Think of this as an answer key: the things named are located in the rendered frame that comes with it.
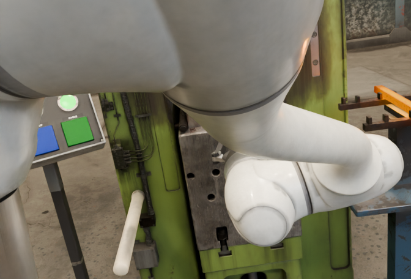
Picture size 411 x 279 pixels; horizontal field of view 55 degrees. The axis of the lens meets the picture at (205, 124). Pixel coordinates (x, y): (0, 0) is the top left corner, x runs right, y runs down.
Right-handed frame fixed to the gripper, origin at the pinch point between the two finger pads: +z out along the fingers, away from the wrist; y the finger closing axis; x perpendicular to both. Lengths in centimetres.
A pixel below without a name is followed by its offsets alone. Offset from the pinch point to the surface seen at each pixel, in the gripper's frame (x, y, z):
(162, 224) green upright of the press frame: -52, -30, 49
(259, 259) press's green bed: -60, 6, 29
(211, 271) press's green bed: -62, -12, 29
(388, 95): -5, 53, 29
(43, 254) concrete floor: -100, -114, 114
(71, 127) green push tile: 2.6, -45.2, 18.9
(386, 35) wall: -84, 341, 622
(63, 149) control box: -3, -48, 15
